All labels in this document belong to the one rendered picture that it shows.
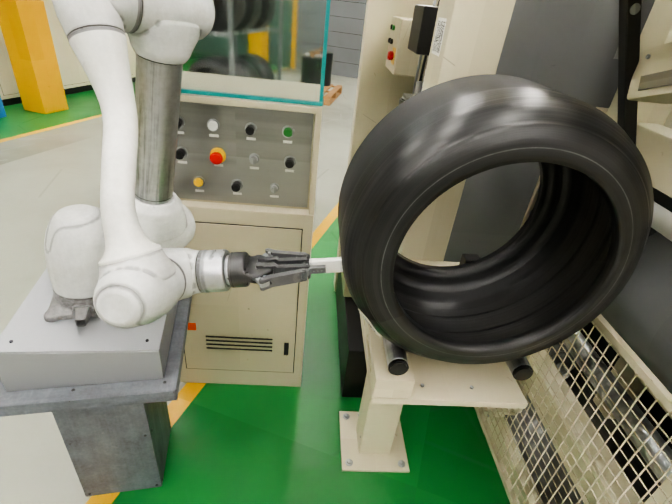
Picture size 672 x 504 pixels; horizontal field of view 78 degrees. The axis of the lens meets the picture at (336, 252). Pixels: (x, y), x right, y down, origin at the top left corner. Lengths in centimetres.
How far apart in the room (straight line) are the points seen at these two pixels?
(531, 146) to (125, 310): 67
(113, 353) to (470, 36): 112
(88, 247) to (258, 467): 106
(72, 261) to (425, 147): 89
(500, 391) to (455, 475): 86
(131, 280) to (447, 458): 154
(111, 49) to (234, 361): 137
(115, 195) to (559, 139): 71
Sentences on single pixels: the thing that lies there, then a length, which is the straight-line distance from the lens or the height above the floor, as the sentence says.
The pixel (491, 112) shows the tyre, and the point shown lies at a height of 144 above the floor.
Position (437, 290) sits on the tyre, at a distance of 114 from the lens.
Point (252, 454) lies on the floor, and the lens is 185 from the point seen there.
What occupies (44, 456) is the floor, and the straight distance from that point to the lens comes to 204.
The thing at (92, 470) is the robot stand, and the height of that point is 15.
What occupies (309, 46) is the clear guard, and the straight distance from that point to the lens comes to 135.
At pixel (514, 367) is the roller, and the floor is 91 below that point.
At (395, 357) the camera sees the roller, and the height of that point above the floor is 92.
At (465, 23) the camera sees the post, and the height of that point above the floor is 154.
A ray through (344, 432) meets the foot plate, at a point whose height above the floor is 1.
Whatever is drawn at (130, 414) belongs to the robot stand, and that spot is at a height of 41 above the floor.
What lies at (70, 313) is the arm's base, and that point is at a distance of 130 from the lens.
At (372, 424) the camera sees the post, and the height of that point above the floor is 20.
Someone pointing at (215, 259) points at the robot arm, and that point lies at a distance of 87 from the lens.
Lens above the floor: 156
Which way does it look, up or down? 31 degrees down
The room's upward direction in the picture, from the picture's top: 7 degrees clockwise
